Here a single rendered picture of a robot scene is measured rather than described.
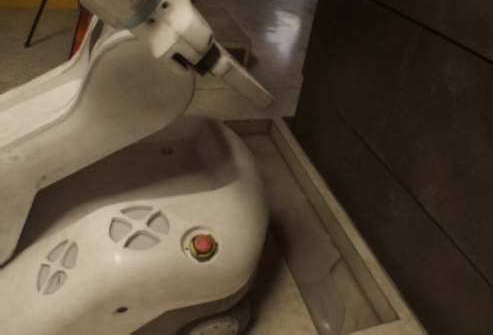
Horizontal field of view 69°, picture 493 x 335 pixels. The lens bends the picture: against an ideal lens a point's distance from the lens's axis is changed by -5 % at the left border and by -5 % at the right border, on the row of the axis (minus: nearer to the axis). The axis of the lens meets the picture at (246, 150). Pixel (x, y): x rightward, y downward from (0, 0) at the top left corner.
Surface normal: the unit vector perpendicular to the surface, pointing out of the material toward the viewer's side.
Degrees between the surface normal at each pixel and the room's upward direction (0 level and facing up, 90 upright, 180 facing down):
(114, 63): 81
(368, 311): 0
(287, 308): 0
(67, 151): 89
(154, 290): 90
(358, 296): 0
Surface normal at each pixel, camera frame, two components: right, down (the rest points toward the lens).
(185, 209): 0.13, -0.81
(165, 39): -0.32, 0.04
